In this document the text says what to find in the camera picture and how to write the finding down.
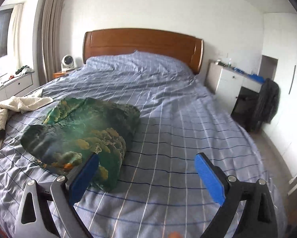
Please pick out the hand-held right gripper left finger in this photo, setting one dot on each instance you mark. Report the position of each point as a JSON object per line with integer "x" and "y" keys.
{"x": 85, "y": 176}

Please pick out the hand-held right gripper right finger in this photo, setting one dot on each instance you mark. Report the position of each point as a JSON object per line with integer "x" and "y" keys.
{"x": 210, "y": 178}

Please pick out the green patterned garment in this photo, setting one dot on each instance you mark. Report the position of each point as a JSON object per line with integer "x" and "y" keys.
{"x": 76, "y": 129}

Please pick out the bed with blue checked sheet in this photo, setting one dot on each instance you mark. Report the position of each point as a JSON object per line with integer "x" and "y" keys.
{"x": 175, "y": 116}

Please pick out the dark jacket on chair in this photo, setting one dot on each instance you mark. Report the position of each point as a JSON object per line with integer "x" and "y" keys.
{"x": 267, "y": 101}

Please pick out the cream fleece garment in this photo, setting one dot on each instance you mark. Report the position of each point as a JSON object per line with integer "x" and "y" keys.
{"x": 21, "y": 103}

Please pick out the white wardrobe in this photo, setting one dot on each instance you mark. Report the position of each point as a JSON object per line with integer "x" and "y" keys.
{"x": 296, "y": 129}

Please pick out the white desk with drawers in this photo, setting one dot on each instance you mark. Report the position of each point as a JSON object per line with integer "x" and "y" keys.
{"x": 225, "y": 79}

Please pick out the orange wooden nightstand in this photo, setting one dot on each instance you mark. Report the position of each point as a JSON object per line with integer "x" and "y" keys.
{"x": 61, "y": 74}

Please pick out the blue box on desk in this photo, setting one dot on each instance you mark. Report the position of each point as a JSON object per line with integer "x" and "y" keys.
{"x": 257, "y": 78}

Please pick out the small white fan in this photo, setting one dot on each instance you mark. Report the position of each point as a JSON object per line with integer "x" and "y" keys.
{"x": 67, "y": 61}

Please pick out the white low cabinet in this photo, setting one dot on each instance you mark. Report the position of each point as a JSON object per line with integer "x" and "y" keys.
{"x": 16, "y": 81}

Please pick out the green item on cabinet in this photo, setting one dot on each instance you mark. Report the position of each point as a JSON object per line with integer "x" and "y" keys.
{"x": 22, "y": 70}

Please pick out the brown wooden headboard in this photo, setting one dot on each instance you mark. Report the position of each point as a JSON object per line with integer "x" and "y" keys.
{"x": 138, "y": 42}

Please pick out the beige curtain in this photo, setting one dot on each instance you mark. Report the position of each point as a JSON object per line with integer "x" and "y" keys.
{"x": 50, "y": 34}

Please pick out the white sheer curtain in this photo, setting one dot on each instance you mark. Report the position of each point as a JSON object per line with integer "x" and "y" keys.
{"x": 15, "y": 29}

